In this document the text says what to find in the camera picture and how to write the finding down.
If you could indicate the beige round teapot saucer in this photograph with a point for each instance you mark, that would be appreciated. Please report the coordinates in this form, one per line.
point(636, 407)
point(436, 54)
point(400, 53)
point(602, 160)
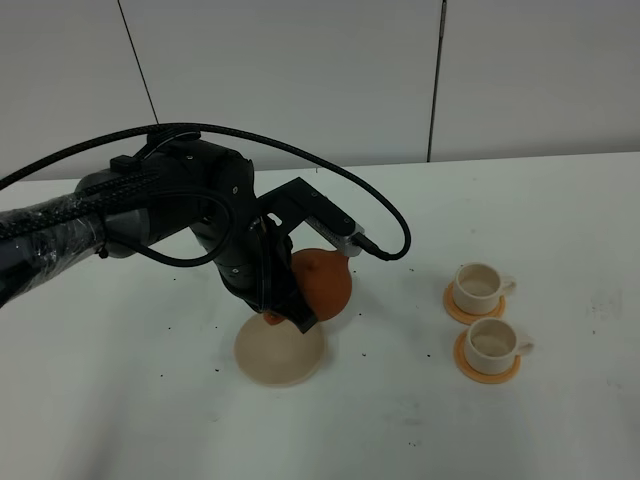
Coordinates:
point(279, 355)

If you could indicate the near white teacup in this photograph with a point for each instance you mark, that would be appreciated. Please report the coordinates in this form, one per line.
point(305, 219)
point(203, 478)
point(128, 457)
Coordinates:
point(492, 345)

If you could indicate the far white teacup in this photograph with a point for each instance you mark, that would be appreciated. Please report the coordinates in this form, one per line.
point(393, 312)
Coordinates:
point(478, 288)

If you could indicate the far orange coaster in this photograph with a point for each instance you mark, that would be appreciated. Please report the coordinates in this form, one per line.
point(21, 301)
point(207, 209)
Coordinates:
point(464, 317)

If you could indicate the orange coaster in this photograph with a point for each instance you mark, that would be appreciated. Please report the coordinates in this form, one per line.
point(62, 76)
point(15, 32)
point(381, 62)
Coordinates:
point(469, 372)
point(464, 317)

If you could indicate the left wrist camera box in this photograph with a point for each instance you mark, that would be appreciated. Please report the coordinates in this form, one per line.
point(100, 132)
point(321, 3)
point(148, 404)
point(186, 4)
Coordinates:
point(297, 202)

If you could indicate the brown clay teapot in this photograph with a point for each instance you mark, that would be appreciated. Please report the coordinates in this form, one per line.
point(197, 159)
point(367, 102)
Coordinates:
point(324, 279)

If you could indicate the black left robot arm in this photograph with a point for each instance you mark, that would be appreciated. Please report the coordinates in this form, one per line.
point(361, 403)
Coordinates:
point(184, 204)

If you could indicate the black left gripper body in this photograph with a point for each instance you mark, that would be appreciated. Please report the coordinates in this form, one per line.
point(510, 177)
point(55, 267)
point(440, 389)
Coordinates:
point(255, 266)

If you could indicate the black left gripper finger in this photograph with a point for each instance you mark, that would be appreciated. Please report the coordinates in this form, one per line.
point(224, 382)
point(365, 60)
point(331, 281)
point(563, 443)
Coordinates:
point(295, 308)

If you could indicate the white teacup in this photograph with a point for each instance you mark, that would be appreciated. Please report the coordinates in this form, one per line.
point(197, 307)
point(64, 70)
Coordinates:
point(478, 288)
point(492, 345)

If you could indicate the near orange coaster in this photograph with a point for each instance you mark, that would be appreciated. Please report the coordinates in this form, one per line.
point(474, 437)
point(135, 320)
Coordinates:
point(469, 372)

